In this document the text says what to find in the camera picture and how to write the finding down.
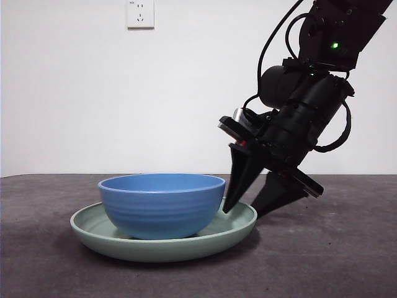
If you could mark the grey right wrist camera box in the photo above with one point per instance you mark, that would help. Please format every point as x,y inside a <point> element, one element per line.
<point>243,119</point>

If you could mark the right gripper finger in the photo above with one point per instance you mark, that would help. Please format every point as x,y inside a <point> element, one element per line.
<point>276,195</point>
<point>242,177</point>

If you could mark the white wall socket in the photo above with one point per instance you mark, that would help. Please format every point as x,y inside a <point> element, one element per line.
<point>140,17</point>

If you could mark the pale green plate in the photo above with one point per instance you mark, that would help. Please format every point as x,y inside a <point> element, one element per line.
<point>161,250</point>

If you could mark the blue ribbed bowl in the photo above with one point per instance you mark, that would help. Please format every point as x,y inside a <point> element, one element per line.
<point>161,211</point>

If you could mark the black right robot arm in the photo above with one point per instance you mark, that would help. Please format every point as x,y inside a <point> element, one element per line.
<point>322,102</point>

